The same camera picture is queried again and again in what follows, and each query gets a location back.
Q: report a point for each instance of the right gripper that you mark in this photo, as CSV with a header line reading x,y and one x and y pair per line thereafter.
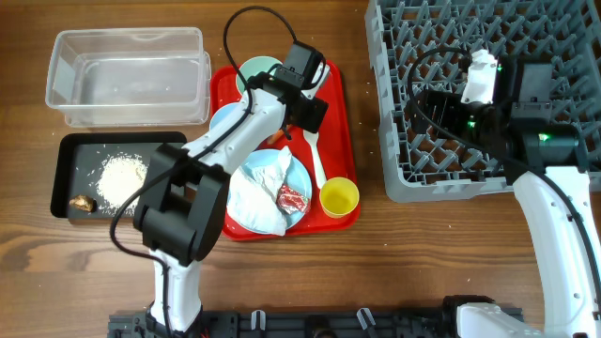
x,y
423,111

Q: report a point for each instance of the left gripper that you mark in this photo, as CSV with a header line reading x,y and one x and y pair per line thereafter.
x,y
316,115

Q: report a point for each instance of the green bowl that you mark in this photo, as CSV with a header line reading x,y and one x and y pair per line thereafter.
x,y
257,64

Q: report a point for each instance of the light blue bowl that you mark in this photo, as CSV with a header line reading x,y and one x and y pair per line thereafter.
x,y
223,117

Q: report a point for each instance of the red strawberry wrapper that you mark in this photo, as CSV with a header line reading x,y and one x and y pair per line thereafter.
x,y
291,201

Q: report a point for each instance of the white napkin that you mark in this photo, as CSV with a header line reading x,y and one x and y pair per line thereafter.
x,y
253,191

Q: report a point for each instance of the white rice pile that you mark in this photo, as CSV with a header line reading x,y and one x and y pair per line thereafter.
x,y
114,182

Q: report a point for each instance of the brown food scrap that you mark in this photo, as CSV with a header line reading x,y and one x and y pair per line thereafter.
x,y
84,203

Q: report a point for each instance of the orange carrot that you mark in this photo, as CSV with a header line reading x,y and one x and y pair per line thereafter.
x,y
275,137

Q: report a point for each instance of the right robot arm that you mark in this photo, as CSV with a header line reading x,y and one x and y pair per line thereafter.
x,y
505,111

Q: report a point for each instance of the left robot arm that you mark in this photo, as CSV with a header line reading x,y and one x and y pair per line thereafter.
x,y
182,204

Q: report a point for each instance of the grey dishwasher rack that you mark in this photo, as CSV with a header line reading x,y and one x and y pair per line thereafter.
x,y
403,39

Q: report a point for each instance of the white plastic spoon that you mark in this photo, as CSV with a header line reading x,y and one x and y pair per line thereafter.
x,y
320,176

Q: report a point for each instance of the red serving tray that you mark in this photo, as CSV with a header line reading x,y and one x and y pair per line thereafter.
x,y
334,145

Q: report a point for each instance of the light blue plate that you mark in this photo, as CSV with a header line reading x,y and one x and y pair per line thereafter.
x,y
297,178

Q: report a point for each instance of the yellow cup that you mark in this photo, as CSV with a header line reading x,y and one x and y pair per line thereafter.
x,y
338,197

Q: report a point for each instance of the clear plastic bin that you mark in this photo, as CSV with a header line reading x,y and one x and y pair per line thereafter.
x,y
130,77

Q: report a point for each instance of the black tray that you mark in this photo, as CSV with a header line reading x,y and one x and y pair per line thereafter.
x,y
80,153

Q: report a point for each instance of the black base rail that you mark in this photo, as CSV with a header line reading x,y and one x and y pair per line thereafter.
x,y
422,322

